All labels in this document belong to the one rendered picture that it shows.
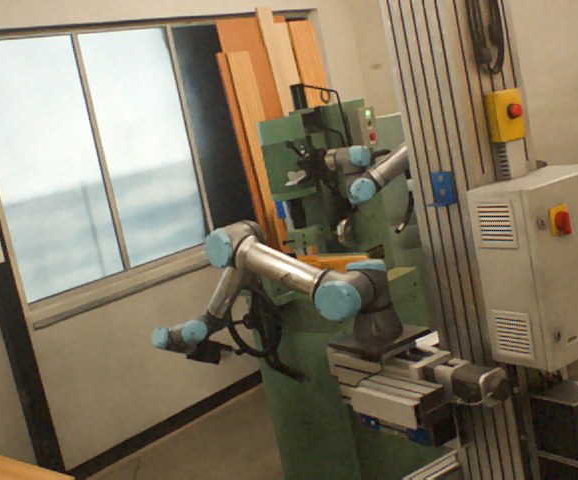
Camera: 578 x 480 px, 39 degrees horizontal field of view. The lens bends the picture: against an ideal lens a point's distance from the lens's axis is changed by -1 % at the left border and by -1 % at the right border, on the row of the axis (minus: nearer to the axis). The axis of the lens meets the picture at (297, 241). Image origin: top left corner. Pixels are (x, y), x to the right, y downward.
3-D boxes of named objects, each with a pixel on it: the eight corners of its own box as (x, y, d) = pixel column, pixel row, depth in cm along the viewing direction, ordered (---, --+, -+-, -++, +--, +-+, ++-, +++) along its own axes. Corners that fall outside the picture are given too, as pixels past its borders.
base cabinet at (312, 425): (284, 489, 338) (249, 328, 327) (370, 432, 378) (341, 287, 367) (367, 510, 307) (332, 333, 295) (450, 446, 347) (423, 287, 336)
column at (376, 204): (322, 282, 342) (288, 111, 331) (355, 267, 358) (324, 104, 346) (363, 282, 326) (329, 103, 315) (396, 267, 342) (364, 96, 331)
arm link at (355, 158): (360, 171, 270) (355, 146, 269) (335, 174, 278) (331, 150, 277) (375, 167, 276) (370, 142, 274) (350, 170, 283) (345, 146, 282)
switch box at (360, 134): (353, 150, 324) (346, 110, 322) (369, 146, 331) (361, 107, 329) (365, 148, 320) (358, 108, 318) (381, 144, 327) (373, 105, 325)
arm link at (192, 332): (209, 312, 275) (188, 319, 281) (187, 323, 266) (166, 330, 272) (218, 334, 275) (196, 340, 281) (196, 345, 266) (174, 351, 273)
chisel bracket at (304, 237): (289, 253, 318) (285, 232, 316) (313, 244, 327) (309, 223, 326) (303, 253, 312) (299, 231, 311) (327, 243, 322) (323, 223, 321)
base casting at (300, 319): (250, 328, 327) (245, 306, 326) (342, 287, 367) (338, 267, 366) (333, 333, 296) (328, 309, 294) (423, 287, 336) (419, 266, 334)
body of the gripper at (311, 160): (301, 147, 290) (326, 143, 282) (315, 161, 295) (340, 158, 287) (293, 164, 287) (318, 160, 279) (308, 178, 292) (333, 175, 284)
